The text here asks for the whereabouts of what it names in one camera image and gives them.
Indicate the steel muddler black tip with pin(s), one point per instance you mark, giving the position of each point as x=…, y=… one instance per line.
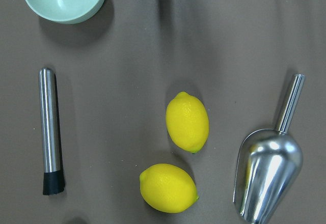
x=53, y=177

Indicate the steel ice scoop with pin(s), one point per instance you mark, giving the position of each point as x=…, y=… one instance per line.
x=269, y=160

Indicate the yellow lemon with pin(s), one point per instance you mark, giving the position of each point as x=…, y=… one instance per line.
x=187, y=122
x=167, y=188

